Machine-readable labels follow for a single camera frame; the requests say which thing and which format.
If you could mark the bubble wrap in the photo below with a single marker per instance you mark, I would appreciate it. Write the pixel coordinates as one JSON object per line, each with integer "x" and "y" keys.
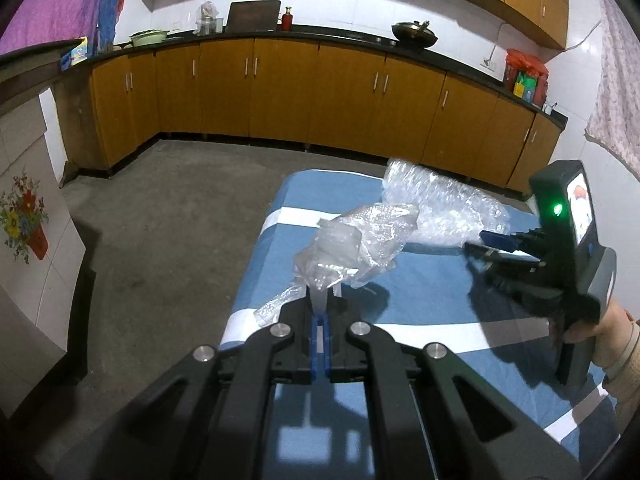
{"x": 450, "y": 205}

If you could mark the colourful small box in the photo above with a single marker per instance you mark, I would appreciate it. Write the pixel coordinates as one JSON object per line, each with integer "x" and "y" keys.
{"x": 75, "y": 55}

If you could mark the person's right forearm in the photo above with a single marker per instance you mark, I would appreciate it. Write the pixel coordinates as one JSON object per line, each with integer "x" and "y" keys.
{"x": 627, "y": 385}

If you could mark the blue hanging cloth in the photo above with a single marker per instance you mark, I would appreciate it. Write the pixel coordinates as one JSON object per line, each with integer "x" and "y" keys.
{"x": 112, "y": 5}

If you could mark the black wok with lid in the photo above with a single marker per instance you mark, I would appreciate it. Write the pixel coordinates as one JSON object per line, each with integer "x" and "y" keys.
{"x": 415, "y": 34}

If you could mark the black kitchen countertop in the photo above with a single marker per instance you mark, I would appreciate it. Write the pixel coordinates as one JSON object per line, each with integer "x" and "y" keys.
{"x": 350, "y": 37}

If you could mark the wooden kitchen base cabinets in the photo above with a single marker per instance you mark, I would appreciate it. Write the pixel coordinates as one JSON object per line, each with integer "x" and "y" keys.
{"x": 300, "y": 95}

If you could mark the plastic wrapped jar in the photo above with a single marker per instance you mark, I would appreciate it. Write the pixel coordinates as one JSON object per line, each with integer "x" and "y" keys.
{"x": 207, "y": 20}

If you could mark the green enamel basin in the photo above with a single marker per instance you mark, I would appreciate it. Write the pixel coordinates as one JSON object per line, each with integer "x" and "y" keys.
{"x": 149, "y": 37}

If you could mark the purple hanging quilt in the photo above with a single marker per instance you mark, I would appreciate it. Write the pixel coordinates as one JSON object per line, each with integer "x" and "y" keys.
{"x": 55, "y": 0}

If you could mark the red bag of goods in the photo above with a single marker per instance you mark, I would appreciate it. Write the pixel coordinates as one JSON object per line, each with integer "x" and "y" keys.
{"x": 525, "y": 77}

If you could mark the small white cup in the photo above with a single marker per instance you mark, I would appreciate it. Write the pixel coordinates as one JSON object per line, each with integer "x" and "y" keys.
{"x": 549, "y": 108}

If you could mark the red bottle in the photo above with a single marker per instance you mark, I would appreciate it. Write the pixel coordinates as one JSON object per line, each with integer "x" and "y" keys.
{"x": 287, "y": 20}

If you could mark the white wall socket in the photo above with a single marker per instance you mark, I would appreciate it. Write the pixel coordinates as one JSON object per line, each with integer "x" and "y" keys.
{"x": 488, "y": 62}

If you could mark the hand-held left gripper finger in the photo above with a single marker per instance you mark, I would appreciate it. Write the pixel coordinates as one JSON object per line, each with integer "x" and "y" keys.
{"x": 315, "y": 345}
{"x": 326, "y": 355}

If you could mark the flower wall decal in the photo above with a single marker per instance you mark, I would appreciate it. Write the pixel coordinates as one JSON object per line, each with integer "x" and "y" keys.
{"x": 25, "y": 220}

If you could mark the clear plastic bag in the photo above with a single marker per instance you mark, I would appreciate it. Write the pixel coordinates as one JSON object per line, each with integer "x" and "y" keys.
{"x": 350, "y": 245}

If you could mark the pink floral hanging cloth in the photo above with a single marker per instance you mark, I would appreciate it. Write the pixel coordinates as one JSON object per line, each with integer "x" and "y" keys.
{"x": 620, "y": 110}

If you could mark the person's right hand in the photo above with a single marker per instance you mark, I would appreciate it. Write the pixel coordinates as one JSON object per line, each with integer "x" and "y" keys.
{"x": 610, "y": 335}

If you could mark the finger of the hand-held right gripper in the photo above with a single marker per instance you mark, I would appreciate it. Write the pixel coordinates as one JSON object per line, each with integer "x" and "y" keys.
{"x": 500, "y": 259}
{"x": 505, "y": 240}

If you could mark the dark brown cutting board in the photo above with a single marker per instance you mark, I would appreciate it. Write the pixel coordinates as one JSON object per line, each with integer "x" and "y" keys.
{"x": 252, "y": 16}

